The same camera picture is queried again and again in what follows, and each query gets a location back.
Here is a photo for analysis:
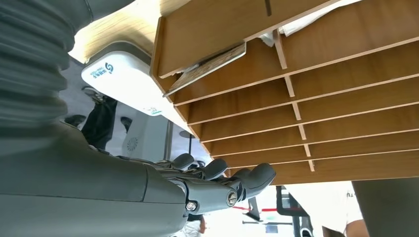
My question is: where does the person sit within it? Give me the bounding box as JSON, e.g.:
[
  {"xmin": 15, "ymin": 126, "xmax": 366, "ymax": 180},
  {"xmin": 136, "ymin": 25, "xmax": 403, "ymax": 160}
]
[
  {"xmin": 64, "ymin": 85, "xmax": 119, "ymax": 151},
  {"xmin": 183, "ymin": 214, "xmax": 208, "ymax": 237},
  {"xmin": 284, "ymin": 181, "xmax": 371, "ymax": 237}
]

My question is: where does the wooden card organizer box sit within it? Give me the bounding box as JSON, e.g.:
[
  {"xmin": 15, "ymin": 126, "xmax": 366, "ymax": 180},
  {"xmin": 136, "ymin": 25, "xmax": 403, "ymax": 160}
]
[{"xmin": 150, "ymin": 0, "xmax": 419, "ymax": 186}]

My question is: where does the grey kiosk stand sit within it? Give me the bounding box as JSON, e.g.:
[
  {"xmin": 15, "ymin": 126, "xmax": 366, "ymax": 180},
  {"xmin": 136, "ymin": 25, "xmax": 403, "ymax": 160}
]
[{"xmin": 121, "ymin": 111, "xmax": 174, "ymax": 163}]

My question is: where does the black stand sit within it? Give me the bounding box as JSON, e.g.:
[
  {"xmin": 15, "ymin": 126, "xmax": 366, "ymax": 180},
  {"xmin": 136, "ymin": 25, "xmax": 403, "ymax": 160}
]
[{"xmin": 244, "ymin": 196, "xmax": 262, "ymax": 223}]

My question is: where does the red barrier belt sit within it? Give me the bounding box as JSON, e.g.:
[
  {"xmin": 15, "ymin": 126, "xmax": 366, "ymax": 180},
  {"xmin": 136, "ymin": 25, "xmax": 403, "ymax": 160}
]
[{"xmin": 232, "ymin": 206, "xmax": 279, "ymax": 213}]

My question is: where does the white tissue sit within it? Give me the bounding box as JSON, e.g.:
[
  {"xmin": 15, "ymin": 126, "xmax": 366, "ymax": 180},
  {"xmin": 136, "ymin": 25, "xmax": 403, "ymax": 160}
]
[
  {"xmin": 278, "ymin": 0, "xmax": 362, "ymax": 37},
  {"xmin": 258, "ymin": 31, "xmax": 277, "ymax": 47}
]

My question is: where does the black stanchion post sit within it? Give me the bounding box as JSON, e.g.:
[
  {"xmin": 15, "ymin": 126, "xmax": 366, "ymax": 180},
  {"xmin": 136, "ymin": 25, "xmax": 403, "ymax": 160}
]
[{"xmin": 179, "ymin": 130, "xmax": 195, "ymax": 156}]

